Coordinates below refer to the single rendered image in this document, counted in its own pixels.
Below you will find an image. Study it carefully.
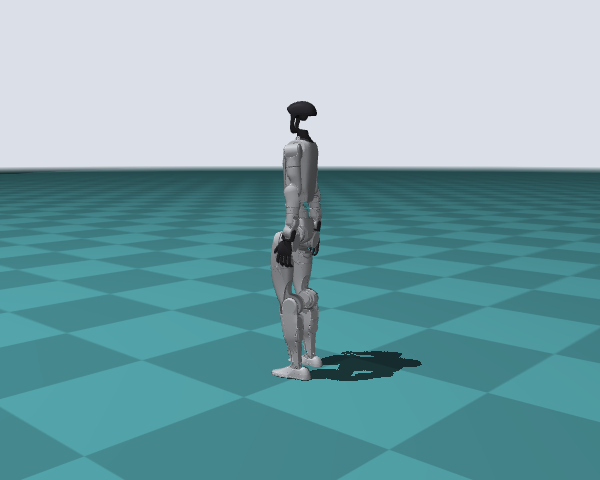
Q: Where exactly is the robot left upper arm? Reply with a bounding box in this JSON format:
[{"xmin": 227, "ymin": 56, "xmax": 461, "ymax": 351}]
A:
[{"xmin": 283, "ymin": 143, "xmax": 303, "ymax": 196}]

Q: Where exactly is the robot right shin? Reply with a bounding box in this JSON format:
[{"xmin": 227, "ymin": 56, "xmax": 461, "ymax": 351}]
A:
[{"xmin": 299, "ymin": 291, "xmax": 319, "ymax": 359}]

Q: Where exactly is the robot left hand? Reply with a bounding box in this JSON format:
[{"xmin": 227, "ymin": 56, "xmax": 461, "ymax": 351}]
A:
[{"xmin": 274, "ymin": 230, "xmax": 296, "ymax": 267}]

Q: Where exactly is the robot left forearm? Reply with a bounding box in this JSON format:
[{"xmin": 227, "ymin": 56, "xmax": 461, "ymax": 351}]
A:
[{"xmin": 283, "ymin": 186, "xmax": 301, "ymax": 239}]

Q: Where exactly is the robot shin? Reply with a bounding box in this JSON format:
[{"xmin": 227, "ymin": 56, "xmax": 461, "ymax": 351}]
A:
[
  {"xmin": 299, "ymin": 291, "xmax": 319, "ymax": 359},
  {"xmin": 280, "ymin": 298, "xmax": 304, "ymax": 370}
]

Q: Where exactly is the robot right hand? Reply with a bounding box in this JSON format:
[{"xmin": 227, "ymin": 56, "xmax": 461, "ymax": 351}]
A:
[{"xmin": 309, "ymin": 221, "xmax": 321, "ymax": 256}]

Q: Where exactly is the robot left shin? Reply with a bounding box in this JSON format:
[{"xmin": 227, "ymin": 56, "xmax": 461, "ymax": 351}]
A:
[{"xmin": 280, "ymin": 298, "xmax": 304, "ymax": 370}]

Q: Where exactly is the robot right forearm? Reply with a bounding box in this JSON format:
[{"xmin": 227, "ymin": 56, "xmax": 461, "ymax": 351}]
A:
[{"xmin": 308, "ymin": 188, "xmax": 322, "ymax": 229}]

